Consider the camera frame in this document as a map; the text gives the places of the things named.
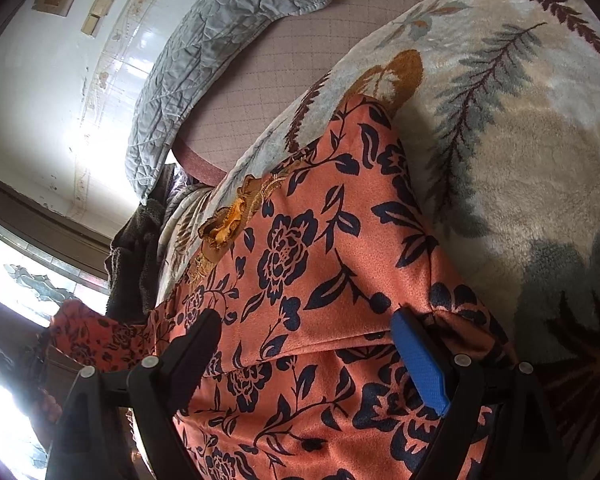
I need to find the leaf-patterned cream blanket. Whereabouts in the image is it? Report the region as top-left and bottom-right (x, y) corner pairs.
(160, 0), (600, 363)

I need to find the person's left hand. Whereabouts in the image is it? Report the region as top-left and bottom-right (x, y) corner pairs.
(29, 389), (62, 451)

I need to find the grey quilted pillow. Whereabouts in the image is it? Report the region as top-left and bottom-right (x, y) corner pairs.
(125, 0), (332, 202)

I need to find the beige wall switch plate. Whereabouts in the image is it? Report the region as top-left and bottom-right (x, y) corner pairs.
(81, 0), (114, 37)

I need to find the orange floral garment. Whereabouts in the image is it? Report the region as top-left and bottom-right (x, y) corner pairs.
(50, 96), (506, 479)

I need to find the dark brown fleece blanket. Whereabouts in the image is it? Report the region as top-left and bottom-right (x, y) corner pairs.
(105, 164), (176, 323)

